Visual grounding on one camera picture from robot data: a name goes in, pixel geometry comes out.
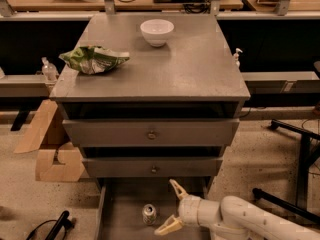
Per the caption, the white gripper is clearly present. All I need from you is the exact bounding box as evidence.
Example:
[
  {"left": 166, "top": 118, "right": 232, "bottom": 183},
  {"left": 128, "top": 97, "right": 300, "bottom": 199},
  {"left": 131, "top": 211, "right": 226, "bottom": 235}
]
[{"left": 154, "top": 179, "right": 221, "bottom": 236}]

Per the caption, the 7up soda can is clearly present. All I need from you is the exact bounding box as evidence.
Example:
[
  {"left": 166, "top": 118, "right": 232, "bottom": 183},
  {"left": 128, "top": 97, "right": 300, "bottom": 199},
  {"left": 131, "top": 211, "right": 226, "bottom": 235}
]
[{"left": 142, "top": 204, "right": 157, "bottom": 226}]

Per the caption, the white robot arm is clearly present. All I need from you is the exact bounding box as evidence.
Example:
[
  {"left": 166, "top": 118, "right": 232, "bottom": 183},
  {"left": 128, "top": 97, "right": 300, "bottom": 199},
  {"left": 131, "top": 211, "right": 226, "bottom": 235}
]
[{"left": 154, "top": 179, "right": 320, "bottom": 240}]

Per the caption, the grey open bottom drawer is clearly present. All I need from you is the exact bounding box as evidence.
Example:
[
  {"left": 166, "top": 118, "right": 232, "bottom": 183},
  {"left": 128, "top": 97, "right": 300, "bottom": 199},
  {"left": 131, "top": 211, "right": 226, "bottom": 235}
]
[{"left": 94, "top": 178, "right": 211, "bottom": 240}]

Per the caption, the grey top drawer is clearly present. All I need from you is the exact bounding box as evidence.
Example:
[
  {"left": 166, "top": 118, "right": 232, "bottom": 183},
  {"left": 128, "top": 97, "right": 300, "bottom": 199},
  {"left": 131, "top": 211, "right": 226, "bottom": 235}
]
[{"left": 63, "top": 119, "right": 239, "bottom": 147}]

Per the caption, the grey middle drawer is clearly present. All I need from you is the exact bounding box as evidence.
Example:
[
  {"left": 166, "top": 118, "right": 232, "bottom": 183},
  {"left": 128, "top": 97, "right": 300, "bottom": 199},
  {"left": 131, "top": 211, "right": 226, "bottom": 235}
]
[{"left": 83, "top": 157, "right": 223, "bottom": 178}]

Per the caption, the grey drawer cabinet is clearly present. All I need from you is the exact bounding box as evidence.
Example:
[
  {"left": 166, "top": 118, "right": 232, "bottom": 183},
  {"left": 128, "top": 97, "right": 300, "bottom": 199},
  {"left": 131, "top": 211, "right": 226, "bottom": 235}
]
[{"left": 49, "top": 12, "right": 251, "bottom": 192}]

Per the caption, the brown cardboard box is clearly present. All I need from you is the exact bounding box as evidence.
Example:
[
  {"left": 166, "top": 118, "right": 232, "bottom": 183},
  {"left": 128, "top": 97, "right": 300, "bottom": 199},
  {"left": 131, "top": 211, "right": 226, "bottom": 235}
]
[{"left": 14, "top": 100, "right": 89, "bottom": 182}]

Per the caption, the black metal stand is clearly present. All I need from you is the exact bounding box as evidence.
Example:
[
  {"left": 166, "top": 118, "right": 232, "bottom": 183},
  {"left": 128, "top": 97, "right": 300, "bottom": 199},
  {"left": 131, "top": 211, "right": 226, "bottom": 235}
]
[{"left": 252, "top": 119, "right": 320, "bottom": 224}]

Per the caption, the white pump dispenser bottle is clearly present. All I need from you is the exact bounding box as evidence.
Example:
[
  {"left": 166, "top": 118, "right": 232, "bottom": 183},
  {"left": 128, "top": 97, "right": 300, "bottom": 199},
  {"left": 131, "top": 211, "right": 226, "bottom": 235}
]
[{"left": 233, "top": 48, "right": 243, "bottom": 67}]

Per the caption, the green chip bag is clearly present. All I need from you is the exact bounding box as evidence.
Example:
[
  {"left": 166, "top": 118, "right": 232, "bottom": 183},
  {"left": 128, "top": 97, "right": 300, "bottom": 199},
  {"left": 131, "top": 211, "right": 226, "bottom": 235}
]
[{"left": 59, "top": 46, "right": 130, "bottom": 75}]

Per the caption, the white ceramic bowl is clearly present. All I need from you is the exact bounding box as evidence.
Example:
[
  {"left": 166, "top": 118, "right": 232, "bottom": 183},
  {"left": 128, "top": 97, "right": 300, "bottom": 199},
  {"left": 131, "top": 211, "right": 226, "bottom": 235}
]
[{"left": 140, "top": 19, "right": 175, "bottom": 47}]

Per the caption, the clear plastic bottle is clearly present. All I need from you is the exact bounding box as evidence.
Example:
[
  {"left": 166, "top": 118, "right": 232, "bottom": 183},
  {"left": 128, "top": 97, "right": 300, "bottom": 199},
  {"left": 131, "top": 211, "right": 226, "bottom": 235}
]
[{"left": 42, "top": 57, "right": 58, "bottom": 82}]

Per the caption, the wooden workbench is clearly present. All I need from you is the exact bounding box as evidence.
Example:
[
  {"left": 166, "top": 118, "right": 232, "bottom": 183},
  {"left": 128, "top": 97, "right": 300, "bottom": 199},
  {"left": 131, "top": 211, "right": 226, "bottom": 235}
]
[{"left": 7, "top": 0, "right": 243, "bottom": 12}]

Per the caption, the black chair leg with cable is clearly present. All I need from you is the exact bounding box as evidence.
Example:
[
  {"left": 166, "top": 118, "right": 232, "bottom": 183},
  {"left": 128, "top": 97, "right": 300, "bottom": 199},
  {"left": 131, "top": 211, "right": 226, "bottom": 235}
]
[{"left": 25, "top": 210, "right": 75, "bottom": 240}]

